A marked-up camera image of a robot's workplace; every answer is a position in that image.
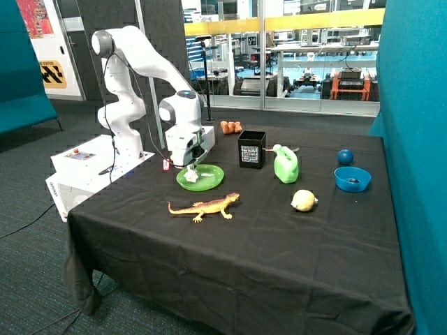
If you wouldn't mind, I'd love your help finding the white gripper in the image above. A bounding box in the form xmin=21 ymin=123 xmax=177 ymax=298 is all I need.
xmin=166 ymin=126 xmax=209 ymax=167

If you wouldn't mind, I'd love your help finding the white tissue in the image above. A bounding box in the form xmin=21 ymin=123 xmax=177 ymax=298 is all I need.
xmin=184 ymin=164 xmax=198 ymax=183

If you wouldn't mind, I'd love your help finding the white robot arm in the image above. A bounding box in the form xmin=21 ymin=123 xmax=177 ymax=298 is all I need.
xmin=91 ymin=26 xmax=214 ymax=168

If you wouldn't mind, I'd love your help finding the green plastic plate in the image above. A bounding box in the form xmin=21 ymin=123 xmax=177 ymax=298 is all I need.
xmin=177 ymin=164 xmax=225 ymax=192

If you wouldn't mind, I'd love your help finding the red white small box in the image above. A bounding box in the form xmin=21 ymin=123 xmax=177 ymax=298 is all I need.
xmin=163 ymin=159 xmax=170 ymax=171

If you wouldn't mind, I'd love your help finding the white tissue box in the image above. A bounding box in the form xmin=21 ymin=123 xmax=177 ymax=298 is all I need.
xmin=200 ymin=126 xmax=215 ymax=153

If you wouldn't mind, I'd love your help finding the brown plush toy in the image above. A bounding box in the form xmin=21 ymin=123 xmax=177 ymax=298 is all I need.
xmin=220 ymin=121 xmax=243 ymax=135

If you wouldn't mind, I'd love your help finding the black square container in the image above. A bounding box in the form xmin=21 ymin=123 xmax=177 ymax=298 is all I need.
xmin=238 ymin=131 xmax=266 ymax=169

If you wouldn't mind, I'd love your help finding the orange toy lizard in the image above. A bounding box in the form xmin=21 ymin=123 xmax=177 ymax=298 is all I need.
xmin=167 ymin=193 xmax=240 ymax=223

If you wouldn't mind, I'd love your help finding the green toy watering can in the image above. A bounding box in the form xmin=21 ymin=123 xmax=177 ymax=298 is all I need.
xmin=272 ymin=144 xmax=299 ymax=184

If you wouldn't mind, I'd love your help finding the black tripod stand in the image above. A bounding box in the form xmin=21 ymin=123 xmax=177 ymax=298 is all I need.
xmin=195 ymin=34 xmax=214 ymax=121

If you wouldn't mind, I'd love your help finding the white robot control base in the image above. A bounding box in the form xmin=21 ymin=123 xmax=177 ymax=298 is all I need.
xmin=46 ymin=135 xmax=154 ymax=222

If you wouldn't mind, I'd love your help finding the black tablecloth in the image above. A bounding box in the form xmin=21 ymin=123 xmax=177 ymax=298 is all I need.
xmin=64 ymin=128 xmax=416 ymax=334

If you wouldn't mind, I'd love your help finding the yellow round sponge ball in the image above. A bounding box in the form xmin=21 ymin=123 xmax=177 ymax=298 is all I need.
xmin=291 ymin=189 xmax=318 ymax=212

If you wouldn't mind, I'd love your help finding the blue ball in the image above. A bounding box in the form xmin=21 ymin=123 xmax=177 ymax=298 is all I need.
xmin=337 ymin=149 xmax=353 ymax=165

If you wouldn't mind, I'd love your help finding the teal sofa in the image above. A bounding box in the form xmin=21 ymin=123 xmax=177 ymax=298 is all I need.
xmin=0 ymin=0 xmax=59 ymax=135

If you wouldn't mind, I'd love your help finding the blue bowl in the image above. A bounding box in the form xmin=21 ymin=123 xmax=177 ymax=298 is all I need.
xmin=334 ymin=166 xmax=372 ymax=193

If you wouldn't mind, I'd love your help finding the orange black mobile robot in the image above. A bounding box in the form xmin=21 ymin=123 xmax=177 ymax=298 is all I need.
xmin=330 ymin=68 xmax=371 ymax=101

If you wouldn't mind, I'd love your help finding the teal partition panel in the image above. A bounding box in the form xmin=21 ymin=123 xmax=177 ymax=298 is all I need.
xmin=370 ymin=1 xmax=446 ymax=334

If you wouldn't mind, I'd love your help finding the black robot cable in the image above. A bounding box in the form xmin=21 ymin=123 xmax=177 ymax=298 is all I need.
xmin=98 ymin=48 xmax=191 ymax=177

